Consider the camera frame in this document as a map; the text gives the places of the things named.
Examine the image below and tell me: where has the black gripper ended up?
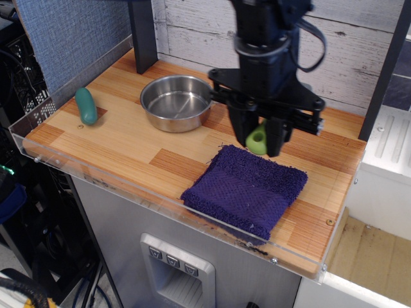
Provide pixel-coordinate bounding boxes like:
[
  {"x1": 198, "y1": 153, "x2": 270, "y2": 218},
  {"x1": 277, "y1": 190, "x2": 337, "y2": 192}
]
[{"x1": 208, "y1": 41, "x2": 325, "y2": 157}]

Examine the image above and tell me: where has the white toy sink unit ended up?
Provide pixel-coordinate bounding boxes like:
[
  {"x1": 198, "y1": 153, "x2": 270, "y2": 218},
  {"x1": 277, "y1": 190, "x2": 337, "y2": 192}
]
[{"x1": 295, "y1": 106, "x2": 410, "y2": 307}]

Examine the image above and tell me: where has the green handled grey spatula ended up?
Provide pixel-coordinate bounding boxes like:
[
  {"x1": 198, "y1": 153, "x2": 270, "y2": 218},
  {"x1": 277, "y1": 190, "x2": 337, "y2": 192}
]
[{"x1": 245, "y1": 120, "x2": 268, "y2": 156}]

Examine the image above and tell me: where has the grey toy fridge cabinet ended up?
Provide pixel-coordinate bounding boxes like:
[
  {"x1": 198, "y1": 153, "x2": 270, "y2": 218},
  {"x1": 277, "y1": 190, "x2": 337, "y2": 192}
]
[{"x1": 74, "y1": 179, "x2": 301, "y2": 307}]

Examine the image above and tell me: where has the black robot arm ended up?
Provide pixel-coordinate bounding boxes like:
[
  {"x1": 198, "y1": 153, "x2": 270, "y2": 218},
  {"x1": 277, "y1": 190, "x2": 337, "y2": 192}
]
[{"x1": 208, "y1": 1, "x2": 326, "y2": 157}]

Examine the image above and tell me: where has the green toy cucumber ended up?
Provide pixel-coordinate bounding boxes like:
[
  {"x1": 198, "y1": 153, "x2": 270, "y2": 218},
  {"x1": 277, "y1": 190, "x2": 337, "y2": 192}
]
[{"x1": 74, "y1": 87, "x2": 98, "y2": 125}]

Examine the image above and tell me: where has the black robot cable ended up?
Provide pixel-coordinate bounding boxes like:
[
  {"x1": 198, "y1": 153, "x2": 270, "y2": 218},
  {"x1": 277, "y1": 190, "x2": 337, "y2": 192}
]
[{"x1": 290, "y1": 17, "x2": 328, "y2": 73}]

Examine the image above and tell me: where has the steel pot with handle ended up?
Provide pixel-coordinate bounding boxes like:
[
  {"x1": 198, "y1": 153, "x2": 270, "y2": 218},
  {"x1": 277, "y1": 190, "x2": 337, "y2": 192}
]
[{"x1": 140, "y1": 75, "x2": 218, "y2": 133}]

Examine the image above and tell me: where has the purple towel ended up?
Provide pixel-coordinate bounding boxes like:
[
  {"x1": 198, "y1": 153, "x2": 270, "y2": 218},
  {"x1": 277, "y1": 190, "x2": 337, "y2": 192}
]
[{"x1": 180, "y1": 145, "x2": 308, "y2": 241}]

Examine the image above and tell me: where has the silver dispenser panel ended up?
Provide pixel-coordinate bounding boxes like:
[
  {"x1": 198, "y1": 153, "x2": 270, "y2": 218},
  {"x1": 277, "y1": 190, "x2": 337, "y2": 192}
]
[{"x1": 140, "y1": 233, "x2": 216, "y2": 307}]

